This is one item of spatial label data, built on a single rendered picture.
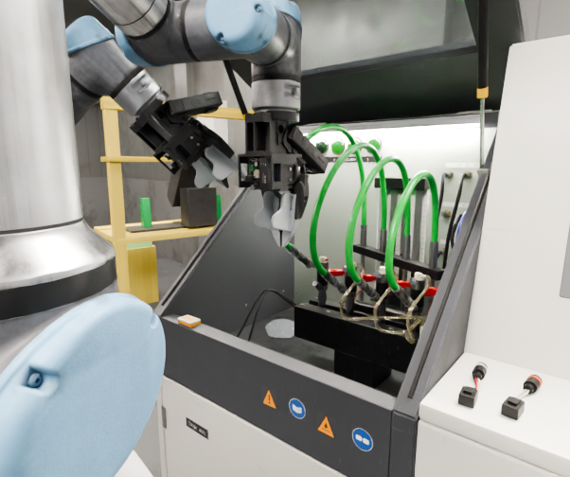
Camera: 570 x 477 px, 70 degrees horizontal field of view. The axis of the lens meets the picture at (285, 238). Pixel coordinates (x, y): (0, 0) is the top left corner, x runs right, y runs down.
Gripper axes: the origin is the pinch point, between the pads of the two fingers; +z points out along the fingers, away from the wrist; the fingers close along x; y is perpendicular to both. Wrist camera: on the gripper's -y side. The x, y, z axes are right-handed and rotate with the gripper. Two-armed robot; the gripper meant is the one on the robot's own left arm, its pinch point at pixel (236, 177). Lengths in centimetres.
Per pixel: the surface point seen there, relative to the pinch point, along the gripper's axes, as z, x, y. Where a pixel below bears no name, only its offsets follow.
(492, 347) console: 48, 31, 4
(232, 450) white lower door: 41, -15, 41
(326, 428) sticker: 36.9, 12.5, 30.0
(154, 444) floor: 86, -134, 59
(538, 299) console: 45, 38, -4
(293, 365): 29.4, 5.9, 23.2
